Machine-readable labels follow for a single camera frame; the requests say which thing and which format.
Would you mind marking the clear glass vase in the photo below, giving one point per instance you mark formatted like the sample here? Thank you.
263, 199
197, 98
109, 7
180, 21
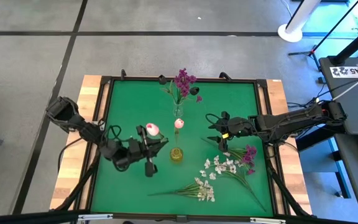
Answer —
178, 110

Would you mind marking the dark grey desk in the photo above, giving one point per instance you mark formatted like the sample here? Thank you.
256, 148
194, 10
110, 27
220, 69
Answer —
350, 102

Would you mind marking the black table frame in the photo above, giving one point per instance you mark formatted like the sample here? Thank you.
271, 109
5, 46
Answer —
135, 78

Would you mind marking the white flower bunch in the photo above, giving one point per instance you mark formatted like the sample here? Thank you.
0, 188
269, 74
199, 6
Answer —
225, 168
200, 191

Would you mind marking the green table mat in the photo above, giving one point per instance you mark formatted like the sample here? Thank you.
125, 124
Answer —
129, 186

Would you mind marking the black table edge clamp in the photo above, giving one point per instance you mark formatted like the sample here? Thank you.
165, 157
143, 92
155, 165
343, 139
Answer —
123, 74
162, 79
225, 75

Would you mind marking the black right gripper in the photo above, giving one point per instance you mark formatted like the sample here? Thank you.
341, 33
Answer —
238, 127

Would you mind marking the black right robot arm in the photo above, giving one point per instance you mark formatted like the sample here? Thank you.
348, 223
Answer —
291, 123

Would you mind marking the black tripod stand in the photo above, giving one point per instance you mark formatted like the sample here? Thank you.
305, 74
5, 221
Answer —
315, 46

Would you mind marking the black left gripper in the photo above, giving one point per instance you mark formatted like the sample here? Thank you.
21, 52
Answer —
135, 149

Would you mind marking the white pillar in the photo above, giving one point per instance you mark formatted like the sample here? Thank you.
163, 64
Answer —
294, 28

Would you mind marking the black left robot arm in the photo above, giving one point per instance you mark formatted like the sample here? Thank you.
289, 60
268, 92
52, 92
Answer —
85, 130

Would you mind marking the yellow patterned glass vase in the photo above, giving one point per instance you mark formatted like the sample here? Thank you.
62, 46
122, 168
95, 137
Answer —
176, 155

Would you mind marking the purple flower bunch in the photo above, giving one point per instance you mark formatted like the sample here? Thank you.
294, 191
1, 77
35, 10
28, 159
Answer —
249, 154
183, 82

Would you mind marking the white paper label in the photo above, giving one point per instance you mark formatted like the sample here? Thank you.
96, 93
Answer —
346, 71

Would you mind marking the pink tulip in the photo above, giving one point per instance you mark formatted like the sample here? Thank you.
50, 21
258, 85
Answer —
152, 129
179, 123

